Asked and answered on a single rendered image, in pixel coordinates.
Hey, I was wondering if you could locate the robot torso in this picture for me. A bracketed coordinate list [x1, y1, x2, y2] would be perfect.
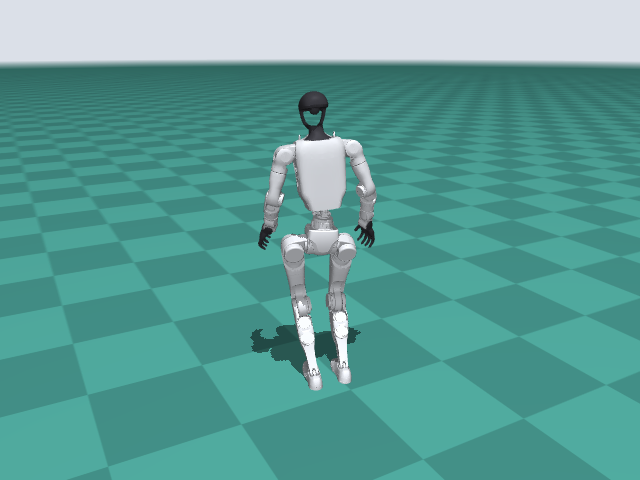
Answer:
[292, 131, 346, 255]

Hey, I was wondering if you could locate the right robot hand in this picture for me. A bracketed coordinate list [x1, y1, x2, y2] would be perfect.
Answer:
[354, 221, 375, 248]

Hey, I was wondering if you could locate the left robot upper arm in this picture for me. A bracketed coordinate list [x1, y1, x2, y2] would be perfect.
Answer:
[266, 144, 296, 207]

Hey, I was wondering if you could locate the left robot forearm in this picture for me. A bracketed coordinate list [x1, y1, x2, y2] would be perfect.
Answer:
[263, 190, 280, 233]

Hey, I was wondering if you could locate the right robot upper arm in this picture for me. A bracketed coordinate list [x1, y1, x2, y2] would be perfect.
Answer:
[342, 139, 376, 198]

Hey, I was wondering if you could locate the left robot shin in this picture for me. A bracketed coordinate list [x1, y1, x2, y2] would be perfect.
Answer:
[291, 298, 319, 377]

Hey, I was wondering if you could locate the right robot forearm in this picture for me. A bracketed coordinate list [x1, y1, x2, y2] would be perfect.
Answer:
[358, 191, 377, 229]

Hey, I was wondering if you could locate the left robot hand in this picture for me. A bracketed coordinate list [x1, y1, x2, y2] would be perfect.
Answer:
[258, 224, 273, 250]

